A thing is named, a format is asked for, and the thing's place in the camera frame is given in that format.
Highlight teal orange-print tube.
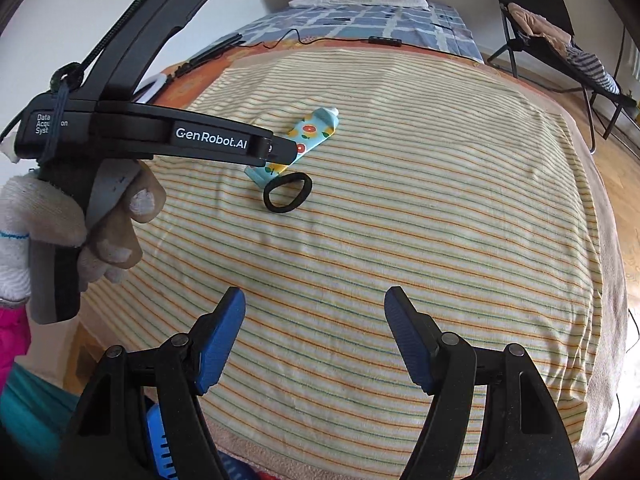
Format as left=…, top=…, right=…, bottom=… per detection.
left=244, top=107, right=340, bottom=190

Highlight black folding chair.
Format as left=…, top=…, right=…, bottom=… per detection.
left=486, top=0, right=636, bottom=152

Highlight blue plastic basket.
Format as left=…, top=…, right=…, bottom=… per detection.
left=146, top=404, right=259, bottom=480

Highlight black hair tie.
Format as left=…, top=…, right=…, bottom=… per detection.
left=262, top=171, right=315, bottom=214

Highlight clothes on chair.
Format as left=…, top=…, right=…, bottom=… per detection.
left=506, top=2, right=620, bottom=94

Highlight white ring light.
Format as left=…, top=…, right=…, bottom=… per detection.
left=132, top=73, right=168, bottom=104

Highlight left hand white glove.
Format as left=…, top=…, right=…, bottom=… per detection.
left=1, top=164, right=166, bottom=310

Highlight striped yellow towel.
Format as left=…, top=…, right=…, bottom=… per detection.
left=81, top=48, right=604, bottom=478

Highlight blue checked bed sheet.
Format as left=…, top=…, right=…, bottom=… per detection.
left=192, top=1, right=485, bottom=64

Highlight black remote on cable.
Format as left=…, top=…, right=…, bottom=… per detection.
left=367, top=36, right=402, bottom=48

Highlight beige blanket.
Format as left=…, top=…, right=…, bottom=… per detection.
left=74, top=41, right=630, bottom=480

